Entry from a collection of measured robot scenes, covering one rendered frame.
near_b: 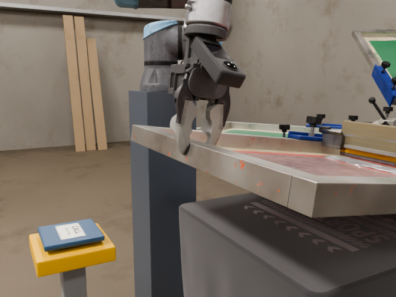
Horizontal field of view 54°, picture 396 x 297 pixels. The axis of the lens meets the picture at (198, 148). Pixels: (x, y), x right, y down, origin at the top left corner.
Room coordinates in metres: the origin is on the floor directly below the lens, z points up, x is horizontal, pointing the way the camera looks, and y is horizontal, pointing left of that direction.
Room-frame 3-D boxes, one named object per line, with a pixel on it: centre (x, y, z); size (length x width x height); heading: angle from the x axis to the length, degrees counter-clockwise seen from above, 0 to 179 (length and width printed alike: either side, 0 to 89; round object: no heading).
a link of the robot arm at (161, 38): (1.37, 0.12, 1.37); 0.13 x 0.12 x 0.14; 92
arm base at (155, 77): (1.37, 0.13, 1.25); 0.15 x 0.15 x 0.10
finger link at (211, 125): (0.69, -0.02, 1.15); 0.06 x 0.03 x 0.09; 28
